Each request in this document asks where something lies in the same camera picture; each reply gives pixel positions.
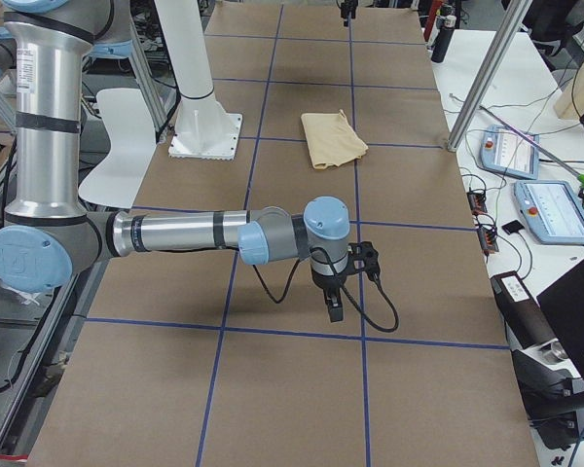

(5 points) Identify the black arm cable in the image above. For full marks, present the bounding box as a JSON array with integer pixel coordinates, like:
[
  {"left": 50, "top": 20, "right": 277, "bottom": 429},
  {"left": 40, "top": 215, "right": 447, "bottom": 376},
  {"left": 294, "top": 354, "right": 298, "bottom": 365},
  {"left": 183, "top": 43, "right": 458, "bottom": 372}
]
[{"left": 250, "top": 247, "right": 400, "bottom": 335}]

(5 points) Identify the white plastic chair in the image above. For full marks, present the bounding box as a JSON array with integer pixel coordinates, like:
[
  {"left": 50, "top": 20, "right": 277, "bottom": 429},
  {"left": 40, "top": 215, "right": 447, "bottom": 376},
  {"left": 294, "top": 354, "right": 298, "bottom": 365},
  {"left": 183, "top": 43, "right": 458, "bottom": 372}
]
[{"left": 78, "top": 88, "right": 158, "bottom": 208}]

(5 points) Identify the upper blue teach pendant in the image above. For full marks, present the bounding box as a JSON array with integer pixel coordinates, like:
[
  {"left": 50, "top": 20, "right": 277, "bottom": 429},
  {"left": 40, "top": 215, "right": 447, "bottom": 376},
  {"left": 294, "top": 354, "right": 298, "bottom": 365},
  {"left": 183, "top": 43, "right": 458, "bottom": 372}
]
[{"left": 479, "top": 126, "right": 539, "bottom": 180}]

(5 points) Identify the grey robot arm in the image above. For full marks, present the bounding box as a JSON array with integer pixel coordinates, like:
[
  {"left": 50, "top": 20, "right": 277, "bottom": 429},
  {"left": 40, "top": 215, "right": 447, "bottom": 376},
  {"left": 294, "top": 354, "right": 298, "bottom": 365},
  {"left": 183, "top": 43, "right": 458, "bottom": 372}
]
[{"left": 0, "top": 1, "right": 353, "bottom": 322}]

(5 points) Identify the metal reacher grabber tool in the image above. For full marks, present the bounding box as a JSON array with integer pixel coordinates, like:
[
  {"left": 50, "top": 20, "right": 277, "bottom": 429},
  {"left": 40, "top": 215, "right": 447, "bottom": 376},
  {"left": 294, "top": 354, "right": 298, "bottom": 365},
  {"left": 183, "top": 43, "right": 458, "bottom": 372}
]
[{"left": 476, "top": 104, "right": 584, "bottom": 206}]

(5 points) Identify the cream long-sleeve graphic shirt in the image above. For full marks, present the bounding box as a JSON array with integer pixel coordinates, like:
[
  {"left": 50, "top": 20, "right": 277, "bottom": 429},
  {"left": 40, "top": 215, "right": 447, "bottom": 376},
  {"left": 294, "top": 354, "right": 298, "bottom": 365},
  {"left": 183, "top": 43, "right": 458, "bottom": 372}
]
[{"left": 301, "top": 109, "right": 368, "bottom": 170}]

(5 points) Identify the black water bottle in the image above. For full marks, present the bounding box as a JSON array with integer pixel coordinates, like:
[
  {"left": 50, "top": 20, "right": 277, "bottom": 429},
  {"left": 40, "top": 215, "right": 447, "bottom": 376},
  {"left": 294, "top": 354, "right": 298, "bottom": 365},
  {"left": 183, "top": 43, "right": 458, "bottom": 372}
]
[{"left": 430, "top": 3, "right": 457, "bottom": 63}]

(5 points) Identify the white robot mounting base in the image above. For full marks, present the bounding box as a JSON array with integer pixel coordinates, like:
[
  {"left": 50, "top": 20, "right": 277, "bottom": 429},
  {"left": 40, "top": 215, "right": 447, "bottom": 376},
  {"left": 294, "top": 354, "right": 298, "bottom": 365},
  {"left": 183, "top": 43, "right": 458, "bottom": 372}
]
[{"left": 155, "top": 0, "right": 242, "bottom": 161}]

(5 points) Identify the aluminium frame post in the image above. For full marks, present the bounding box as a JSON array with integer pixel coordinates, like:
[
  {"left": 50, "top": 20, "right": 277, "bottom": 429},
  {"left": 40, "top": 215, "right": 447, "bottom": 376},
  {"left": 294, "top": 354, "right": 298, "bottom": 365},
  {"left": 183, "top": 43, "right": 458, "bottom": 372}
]
[{"left": 446, "top": 0, "right": 532, "bottom": 153}]

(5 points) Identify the blue teach pendant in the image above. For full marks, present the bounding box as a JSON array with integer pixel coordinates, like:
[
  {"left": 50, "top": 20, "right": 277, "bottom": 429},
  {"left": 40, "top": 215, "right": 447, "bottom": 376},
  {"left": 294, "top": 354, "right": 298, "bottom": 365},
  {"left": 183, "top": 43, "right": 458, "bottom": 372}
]
[
  {"left": 513, "top": 180, "right": 584, "bottom": 245},
  {"left": 479, "top": 126, "right": 539, "bottom": 180}
]

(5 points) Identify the lower blue teach pendant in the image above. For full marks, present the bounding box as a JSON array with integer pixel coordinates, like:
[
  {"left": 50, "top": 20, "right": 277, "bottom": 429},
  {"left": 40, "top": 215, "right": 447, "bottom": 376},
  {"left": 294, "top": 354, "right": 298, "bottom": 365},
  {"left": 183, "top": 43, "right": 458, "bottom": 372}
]
[{"left": 513, "top": 180, "right": 584, "bottom": 245}]

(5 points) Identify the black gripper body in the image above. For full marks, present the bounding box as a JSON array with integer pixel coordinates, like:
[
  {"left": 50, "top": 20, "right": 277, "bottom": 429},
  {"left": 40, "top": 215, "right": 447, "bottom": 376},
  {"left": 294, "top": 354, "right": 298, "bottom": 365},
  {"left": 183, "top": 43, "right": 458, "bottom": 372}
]
[
  {"left": 310, "top": 267, "right": 346, "bottom": 295},
  {"left": 339, "top": 0, "right": 358, "bottom": 19}
]

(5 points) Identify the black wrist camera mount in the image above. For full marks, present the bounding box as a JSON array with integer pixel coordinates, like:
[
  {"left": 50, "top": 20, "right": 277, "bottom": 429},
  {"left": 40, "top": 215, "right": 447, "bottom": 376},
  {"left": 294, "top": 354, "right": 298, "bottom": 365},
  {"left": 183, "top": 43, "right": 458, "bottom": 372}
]
[{"left": 344, "top": 241, "right": 381, "bottom": 284}]

